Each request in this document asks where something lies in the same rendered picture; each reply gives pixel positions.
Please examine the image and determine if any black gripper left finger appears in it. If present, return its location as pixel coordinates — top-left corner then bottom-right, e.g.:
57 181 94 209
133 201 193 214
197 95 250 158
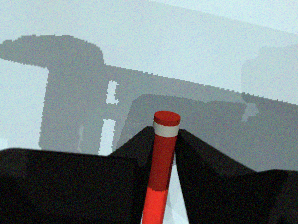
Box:
0 126 155 224

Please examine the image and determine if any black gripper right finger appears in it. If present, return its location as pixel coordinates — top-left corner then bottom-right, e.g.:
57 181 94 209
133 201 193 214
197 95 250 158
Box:
175 129 298 224

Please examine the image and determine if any red peg with white band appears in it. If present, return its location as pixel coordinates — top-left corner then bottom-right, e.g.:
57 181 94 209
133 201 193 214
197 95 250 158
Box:
142 111 181 224

